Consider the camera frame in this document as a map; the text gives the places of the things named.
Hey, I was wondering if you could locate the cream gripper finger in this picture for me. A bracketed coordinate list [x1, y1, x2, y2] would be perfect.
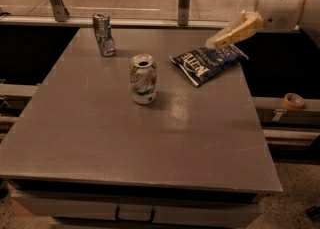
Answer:
[205, 11, 246, 48]
[213, 11, 264, 48]

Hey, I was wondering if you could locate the silver green 7up can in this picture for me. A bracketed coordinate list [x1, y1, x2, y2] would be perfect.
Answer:
[129, 54, 157, 104]

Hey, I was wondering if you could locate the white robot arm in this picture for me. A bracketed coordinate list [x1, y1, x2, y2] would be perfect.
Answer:
[205, 0, 320, 49]

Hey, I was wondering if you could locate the crushed silver blue can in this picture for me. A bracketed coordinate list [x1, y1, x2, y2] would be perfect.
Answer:
[93, 14, 116, 57]

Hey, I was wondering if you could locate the blue Kettle chips bag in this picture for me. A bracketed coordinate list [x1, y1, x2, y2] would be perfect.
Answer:
[171, 45, 249, 87]

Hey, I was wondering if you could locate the orange tape roll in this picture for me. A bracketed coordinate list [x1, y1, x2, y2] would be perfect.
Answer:
[282, 93, 305, 110]

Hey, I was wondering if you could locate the middle metal railing bracket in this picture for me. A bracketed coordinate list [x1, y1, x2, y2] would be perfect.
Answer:
[177, 0, 190, 26]

